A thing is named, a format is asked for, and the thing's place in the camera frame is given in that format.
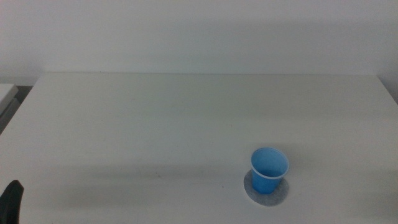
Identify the blue plastic cup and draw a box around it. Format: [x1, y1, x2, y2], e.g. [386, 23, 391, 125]
[250, 147, 290, 195]

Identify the round grey cup mat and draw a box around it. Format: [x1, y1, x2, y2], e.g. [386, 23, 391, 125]
[243, 169, 290, 207]

